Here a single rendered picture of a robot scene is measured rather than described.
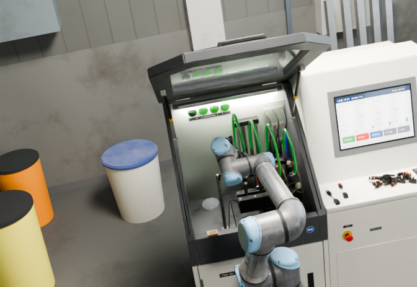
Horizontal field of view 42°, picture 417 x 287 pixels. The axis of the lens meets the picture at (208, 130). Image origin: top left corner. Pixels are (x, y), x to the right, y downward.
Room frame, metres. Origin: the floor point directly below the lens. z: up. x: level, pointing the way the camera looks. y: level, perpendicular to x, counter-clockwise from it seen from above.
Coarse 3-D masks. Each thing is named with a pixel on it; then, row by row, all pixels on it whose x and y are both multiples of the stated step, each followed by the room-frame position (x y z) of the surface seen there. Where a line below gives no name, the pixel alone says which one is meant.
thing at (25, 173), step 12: (0, 156) 4.10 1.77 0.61; (12, 156) 4.06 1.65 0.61; (24, 156) 4.03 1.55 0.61; (36, 156) 3.99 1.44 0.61; (0, 168) 3.88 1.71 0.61; (12, 168) 3.85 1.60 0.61; (24, 168) 3.84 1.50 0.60; (36, 168) 3.93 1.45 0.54; (0, 180) 3.84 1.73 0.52; (12, 180) 3.81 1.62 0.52; (24, 180) 3.84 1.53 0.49; (36, 180) 3.90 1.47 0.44; (36, 192) 3.88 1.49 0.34; (36, 204) 3.86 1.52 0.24; (48, 204) 3.97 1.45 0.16; (48, 216) 3.93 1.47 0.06
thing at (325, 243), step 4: (324, 244) 2.16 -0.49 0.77; (324, 248) 2.16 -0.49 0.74; (324, 252) 2.16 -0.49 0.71; (324, 256) 2.16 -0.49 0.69; (328, 256) 2.16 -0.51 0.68; (324, 260) 2.16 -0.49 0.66; (328, 260) 2.16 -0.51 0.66; (324, 264) 2.17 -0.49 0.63; (328, 264) 2.16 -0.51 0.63; (192, 268) 2.12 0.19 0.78; (196, 268) 2.12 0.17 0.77; (324, 268) 2.17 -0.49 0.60; (328, 268) 2.16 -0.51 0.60; (196, 272) 2.12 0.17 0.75; (328, 272) 2.16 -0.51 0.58; (196, 276) 2.12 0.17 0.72; (328, 276) 2.16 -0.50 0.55; (196, 280) 2.12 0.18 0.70; (328, 280) 2.16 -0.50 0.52; (196, 284) 2.12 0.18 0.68; (328, 284) 2.16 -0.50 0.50
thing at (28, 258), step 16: (0, 192) 3.29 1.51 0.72; (16, 192) 3.26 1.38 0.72; (0, 208) 3.08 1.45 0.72; (16, 208) 3.04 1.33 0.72; (32, 208) 3.09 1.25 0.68; (0, 224) 2.89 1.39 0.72; (16, 224) 2.93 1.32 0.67; (32, 224) 3.03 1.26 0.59; (0, 240) 2.88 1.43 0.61; (16, 240) 2.92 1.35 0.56; (32, 240) 2.99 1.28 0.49; (0, 256) 2.89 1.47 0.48; (16, 256) 2.90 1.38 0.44; (32, 256) 2.97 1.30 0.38; (0, 272) 2.90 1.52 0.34; (16, 272) 2.90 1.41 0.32; (32, 272) 2.94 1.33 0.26; (48, 272) 3.06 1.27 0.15
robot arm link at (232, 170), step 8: (224, 160) 1.87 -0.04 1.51; (232, 160) 1.87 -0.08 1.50; (240, 160) 1.87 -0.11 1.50; (224, 168) 1.84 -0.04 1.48; (232, 168) 1.84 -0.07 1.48; (240, 168) 1.84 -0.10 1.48; (248, 168) 1.84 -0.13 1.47; (224, 176) 1.83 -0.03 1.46; (232, 176) 1.81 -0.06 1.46; (240, 176) 1.82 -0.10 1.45; (232, 184) 1.82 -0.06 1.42
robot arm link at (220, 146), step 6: (216, 138) 1.93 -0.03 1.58; (222, 138) 1.91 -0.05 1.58; (216, 144) 1.90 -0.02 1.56; (222, 144) 1.89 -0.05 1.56; (228, 144) 1.90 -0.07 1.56; (216, 150) 1.89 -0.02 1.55; (222, 150) 1.88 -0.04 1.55; (228, 150) 1.90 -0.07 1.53; (234, 150) 1.95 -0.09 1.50; (216, 156) 1.90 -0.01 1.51; (222, 156) 1.96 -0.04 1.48
